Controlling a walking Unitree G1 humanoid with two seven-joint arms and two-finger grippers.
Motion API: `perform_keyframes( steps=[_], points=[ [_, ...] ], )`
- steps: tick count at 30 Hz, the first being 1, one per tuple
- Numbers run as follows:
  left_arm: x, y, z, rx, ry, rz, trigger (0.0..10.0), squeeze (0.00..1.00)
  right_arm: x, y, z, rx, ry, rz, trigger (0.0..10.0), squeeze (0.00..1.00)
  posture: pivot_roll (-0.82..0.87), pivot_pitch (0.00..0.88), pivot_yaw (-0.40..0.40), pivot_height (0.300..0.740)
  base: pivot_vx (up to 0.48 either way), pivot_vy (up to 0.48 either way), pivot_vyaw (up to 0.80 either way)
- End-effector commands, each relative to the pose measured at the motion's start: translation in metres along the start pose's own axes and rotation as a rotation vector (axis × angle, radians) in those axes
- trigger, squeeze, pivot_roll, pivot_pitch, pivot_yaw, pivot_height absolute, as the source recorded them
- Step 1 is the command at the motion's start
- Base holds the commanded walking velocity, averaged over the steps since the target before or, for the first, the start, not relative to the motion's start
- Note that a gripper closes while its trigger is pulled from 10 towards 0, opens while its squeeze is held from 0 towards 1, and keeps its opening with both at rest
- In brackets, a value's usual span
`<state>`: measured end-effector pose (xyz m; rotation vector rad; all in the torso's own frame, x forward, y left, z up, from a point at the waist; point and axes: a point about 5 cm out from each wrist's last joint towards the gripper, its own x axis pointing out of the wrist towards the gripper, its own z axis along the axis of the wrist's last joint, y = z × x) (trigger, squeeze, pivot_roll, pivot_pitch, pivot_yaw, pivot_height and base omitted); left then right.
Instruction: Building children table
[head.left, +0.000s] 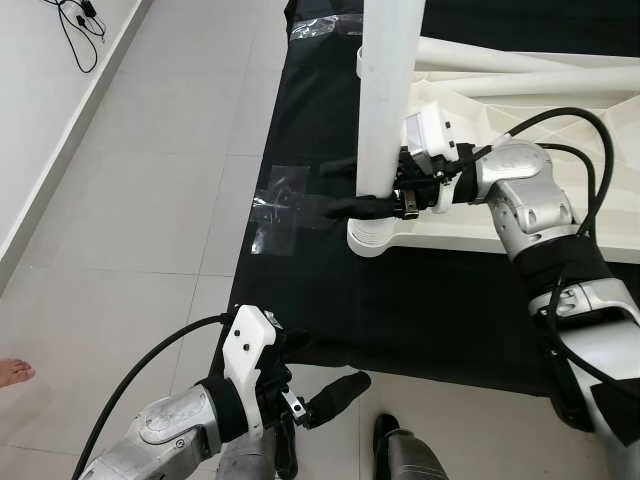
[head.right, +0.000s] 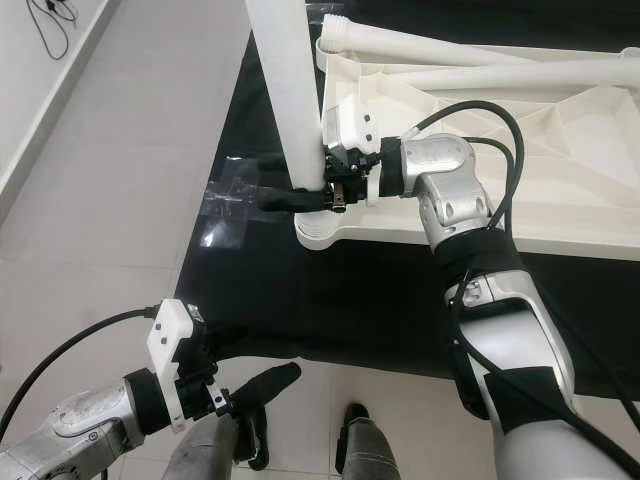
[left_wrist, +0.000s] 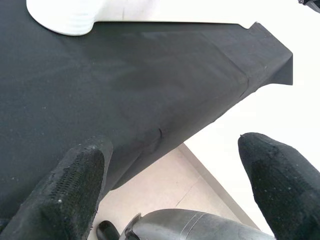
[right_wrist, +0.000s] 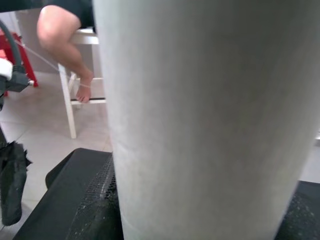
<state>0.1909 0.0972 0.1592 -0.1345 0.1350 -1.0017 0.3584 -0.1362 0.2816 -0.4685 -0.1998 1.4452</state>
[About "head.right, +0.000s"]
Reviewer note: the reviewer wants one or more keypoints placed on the white plastic table top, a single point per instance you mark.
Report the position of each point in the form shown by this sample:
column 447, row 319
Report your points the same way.
column 380, row 238

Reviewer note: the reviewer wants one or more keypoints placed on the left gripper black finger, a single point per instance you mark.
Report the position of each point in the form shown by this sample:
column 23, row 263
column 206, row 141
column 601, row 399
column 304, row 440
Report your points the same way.
column 268, row 380
column 270, row 400

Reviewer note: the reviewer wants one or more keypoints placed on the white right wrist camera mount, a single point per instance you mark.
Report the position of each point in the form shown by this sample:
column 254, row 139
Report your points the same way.
column 355, row 125

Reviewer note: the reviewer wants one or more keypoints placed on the white plastic table leg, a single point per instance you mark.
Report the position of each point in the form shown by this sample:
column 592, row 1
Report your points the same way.
column 410, row 40
column 520, row 75
column 290, row 90

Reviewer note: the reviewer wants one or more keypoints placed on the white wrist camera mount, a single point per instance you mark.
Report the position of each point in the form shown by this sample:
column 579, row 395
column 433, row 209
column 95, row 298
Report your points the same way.
column 175, row 340
column 355, row 125

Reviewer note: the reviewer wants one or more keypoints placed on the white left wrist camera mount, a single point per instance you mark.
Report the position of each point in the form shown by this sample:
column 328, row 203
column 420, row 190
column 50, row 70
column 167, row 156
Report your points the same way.
column 175, row 340

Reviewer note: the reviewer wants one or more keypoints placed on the black tablecloth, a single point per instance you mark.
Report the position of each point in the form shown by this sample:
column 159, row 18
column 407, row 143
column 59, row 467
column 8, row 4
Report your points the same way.
column 360, row 320

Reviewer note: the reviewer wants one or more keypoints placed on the robot left leg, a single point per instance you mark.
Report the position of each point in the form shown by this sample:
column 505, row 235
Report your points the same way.
column 200, row 455

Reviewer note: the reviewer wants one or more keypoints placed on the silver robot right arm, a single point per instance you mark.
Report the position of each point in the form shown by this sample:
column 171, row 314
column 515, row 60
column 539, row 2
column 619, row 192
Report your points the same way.
column 450, row 190

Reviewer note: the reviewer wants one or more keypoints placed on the clear tape patch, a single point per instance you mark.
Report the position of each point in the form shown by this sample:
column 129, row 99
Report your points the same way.
column 230, row 200

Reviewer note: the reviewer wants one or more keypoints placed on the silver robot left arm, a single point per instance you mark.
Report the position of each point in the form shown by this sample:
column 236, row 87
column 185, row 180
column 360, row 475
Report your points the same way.
column 80, row 430

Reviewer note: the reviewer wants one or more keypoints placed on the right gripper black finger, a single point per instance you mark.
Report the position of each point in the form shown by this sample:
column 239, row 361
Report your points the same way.
column 273, row 164
column 295, row 200

